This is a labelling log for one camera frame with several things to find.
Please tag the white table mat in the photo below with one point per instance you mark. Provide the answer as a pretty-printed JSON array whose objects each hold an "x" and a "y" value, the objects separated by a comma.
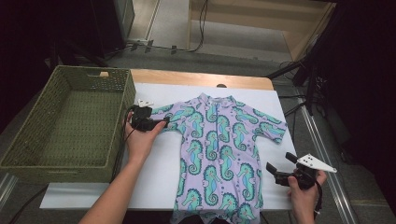
[{"x": 155, "y": 174}]

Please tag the wooden shelf unit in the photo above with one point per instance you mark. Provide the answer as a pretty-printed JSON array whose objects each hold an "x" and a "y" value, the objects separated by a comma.
[{"x": 236, "y": 18}]

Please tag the black metal stand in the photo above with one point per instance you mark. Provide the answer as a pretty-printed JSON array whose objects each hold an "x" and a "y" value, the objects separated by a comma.
[{"x": 309, "y": 93}]

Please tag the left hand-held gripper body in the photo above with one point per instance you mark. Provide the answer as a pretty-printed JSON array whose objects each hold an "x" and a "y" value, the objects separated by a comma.
[{"x": 141, "y": 119}]

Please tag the person's right hand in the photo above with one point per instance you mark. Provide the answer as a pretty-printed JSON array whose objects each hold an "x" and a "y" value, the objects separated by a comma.
[{"x": 303, "y": 199}]

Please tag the metal floor rail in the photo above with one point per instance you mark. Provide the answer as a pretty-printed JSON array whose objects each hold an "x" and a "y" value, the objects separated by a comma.
[
  {"x": 6, "y": 186},
  {"x": 319, "y": 140}
]

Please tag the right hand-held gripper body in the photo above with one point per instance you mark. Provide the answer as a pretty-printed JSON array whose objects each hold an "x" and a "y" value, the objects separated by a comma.
[{"x": 314, "y": 163}]

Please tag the lilac seahorse print swimsuit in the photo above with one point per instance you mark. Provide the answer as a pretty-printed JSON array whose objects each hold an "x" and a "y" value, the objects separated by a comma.
[{"x": 218, "y": 149}]

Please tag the dark cabinet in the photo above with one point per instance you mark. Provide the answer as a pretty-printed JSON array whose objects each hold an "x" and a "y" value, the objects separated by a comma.
[{"x": 109, "y": 25}]

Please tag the person's left hand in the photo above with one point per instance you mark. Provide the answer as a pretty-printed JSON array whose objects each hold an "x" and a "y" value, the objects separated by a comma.
[{"x": 140, "y": 144}]

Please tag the dark curtain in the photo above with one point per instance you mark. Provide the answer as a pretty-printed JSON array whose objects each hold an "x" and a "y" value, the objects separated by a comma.
[
  {"x": 367, "y": 77},
  {"x": 31, "y": 37}
]

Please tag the power strip with plugs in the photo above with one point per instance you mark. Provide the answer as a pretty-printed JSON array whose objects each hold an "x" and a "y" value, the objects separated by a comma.
[{"x": 148, "y": 43}]

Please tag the green woven basket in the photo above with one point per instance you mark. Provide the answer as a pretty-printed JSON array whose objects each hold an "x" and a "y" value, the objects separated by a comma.
[{"x": 62, "y": 124}]

